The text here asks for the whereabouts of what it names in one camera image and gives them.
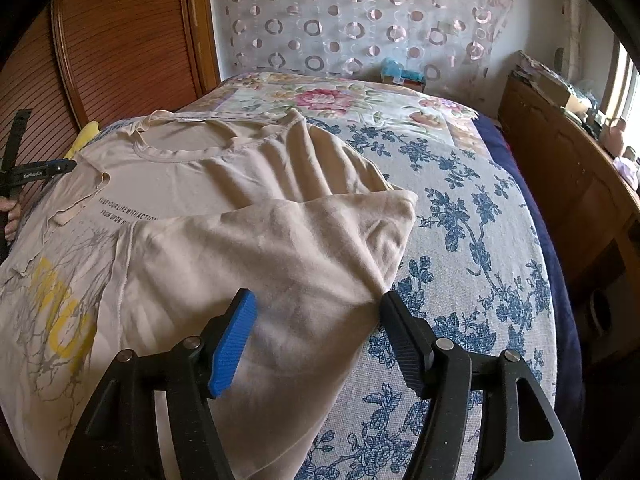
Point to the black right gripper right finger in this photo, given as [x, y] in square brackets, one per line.
[412, 342]

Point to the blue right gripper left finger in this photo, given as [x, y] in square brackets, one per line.
[236, 325]

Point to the beige printed t-shirt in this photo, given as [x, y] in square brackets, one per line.
[158, 226]

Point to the person's left hand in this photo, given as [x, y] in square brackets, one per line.
[13, 211]

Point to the yellow plush toy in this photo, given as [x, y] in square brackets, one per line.
[88, 132]

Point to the blue floral bedspread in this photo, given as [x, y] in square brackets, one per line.
[473, 266]

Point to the dark blue blanket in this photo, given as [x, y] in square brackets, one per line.
[570, 391]

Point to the wooden sliding wardrobe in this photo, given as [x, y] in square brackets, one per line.
[71, 62]

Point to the long wooden sideboard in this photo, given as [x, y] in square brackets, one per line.
[591, 213]

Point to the teal item in box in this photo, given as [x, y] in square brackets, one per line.
[393, 72]

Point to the pink ceramic figurine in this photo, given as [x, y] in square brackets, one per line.
[612, 137]

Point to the cardboard box on sideboard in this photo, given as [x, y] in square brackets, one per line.
[561, 94]

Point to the sheer circle-patterned curtain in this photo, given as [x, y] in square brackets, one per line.
[448, 43]

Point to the window with wooden frame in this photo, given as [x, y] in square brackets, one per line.
[621, 96]

